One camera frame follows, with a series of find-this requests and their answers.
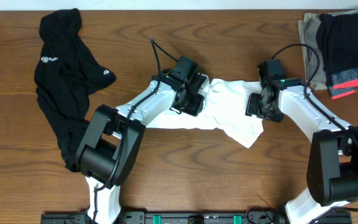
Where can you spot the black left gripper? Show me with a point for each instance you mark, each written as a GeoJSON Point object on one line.
{"type": "Point", "coordinates": [197, 109]}

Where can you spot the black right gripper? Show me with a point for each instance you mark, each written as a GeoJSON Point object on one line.
{"type": "Point", "coordinates": [252, 108]}

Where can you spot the white t-shirt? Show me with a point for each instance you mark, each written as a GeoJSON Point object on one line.
{"type": "Point", "coordinates": [224, 107]}

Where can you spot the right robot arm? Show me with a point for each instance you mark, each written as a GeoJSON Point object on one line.
{"type": "Point", "coordinates": [332, 173]}

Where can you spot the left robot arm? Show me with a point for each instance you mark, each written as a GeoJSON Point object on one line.
{"type": "Point", "coordinates": [108, 150]}

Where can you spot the grey folded garment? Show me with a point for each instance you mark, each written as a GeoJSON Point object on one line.
{"type": "Point", "coordinates": [307, 29]}

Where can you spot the black folded shorts red trim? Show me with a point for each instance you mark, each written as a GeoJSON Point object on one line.
{"type": "Point", "coordinates": [337, 39]}

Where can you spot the black t-shirt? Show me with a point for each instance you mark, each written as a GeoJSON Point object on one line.
{"type": "Point", "coordinates": [65, 76]}

